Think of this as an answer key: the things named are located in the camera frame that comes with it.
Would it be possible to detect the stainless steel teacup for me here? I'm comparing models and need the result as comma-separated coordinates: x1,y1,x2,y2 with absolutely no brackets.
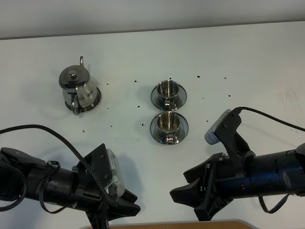
157,80,179,106
155,112,181,145

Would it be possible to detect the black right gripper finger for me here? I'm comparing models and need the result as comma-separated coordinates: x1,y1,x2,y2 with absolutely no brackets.
170,178,210,208
183,158,212,183

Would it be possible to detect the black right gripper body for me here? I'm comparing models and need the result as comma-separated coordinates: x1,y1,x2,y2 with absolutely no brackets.
194,152,255,221

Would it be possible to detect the near stainless steel teacup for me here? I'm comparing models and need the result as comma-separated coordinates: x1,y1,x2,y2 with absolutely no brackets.
155,112,181,145

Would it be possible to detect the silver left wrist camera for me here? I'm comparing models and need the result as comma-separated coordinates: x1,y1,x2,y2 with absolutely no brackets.
105,149,125,198

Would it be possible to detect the far stainless steel saucer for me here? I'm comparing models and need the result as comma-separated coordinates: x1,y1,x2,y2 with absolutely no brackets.
151,83,187,111

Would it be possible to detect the black right camera cable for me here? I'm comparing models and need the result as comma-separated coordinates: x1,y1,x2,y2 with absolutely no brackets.
234,106,305,132

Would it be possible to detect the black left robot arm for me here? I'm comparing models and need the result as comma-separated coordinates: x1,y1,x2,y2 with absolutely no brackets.
0,144,141,229

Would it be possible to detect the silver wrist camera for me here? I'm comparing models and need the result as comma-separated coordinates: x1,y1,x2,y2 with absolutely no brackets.
105,149,125,198
204,109,232,145

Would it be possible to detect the stainless steel saucer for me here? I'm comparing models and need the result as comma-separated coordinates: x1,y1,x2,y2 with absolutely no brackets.
150,111,189,145
151,83,187,111

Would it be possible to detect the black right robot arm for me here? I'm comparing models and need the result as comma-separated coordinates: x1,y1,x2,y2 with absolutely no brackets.
170,144,305,221

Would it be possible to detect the round steel teapot saucer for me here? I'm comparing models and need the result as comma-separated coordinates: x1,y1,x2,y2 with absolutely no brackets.
63,87,102,115

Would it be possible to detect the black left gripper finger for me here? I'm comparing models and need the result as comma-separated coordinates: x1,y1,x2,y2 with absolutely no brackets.
117,189,138,205
107,199,141,221

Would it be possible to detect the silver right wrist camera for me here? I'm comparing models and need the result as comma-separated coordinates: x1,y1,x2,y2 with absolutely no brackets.
204,109,232,145

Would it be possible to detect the stainless steel teapot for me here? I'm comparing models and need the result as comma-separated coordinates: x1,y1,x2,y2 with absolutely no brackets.
58,56,100,116

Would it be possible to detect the braided black left cable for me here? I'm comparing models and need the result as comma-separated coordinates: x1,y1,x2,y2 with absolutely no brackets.
0,124,118,207

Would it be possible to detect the near stainless steel saucer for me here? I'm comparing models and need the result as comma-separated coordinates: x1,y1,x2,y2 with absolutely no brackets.
150,111,189,145

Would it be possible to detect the far stainless steel teacup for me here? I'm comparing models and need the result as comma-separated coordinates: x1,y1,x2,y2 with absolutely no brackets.
157,80,179,106

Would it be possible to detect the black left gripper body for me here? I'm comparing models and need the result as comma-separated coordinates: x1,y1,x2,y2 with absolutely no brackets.
75,144,114,229

